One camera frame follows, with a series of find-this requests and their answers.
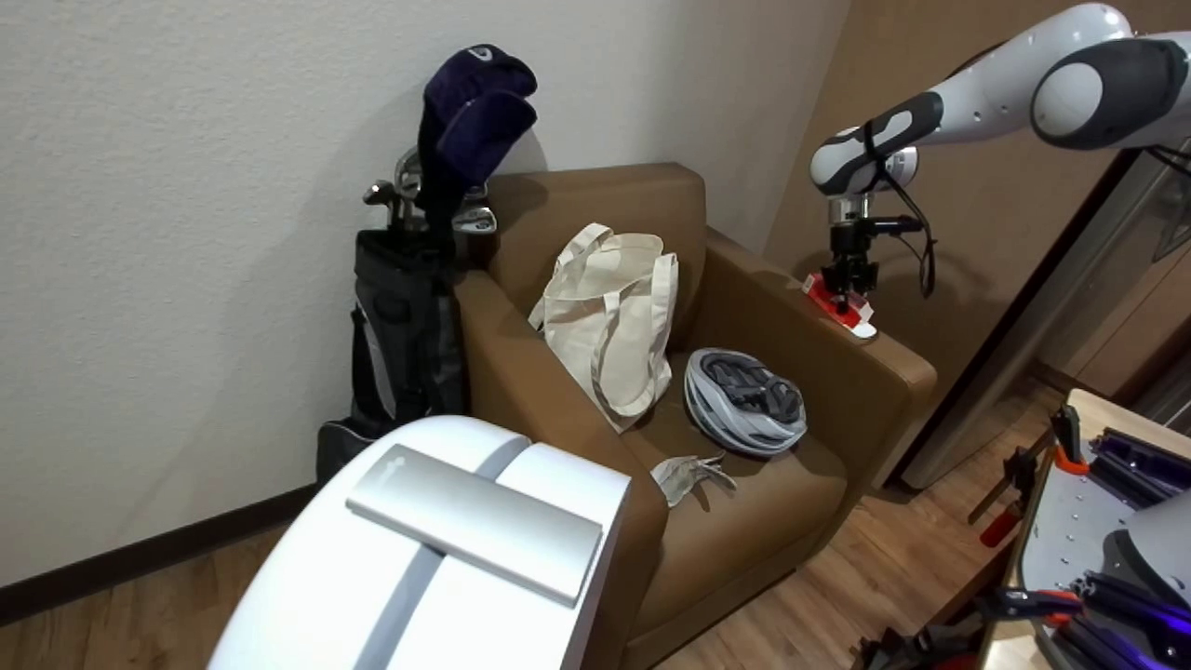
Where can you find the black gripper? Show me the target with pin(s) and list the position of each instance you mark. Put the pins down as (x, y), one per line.
(849, 246)

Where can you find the orange red white box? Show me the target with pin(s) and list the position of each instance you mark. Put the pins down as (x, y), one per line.
(852, 314)

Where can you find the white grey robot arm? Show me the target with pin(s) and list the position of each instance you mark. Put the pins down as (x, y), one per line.
(1079, 81)

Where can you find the white silver robot base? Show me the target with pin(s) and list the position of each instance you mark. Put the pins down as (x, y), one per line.
(445, 545)

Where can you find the brown armchair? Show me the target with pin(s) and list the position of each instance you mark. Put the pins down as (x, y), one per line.
(685, 566)

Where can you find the grey white bicycle helmet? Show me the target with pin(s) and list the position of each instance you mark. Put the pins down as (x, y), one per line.
(740, 404)

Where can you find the cream canvas tote bag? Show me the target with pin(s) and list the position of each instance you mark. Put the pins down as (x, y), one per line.
(607, 314)

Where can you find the grey fabric gloves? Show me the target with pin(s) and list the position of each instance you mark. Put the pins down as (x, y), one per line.
(677, 479)

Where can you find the cluttered table with clamps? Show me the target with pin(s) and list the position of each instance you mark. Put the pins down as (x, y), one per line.
(1094, 558)

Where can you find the navy golf club headcover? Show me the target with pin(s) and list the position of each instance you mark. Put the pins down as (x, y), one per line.
(473, 114)

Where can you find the black golf bag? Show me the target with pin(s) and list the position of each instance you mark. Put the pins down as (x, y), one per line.
(406, 346)

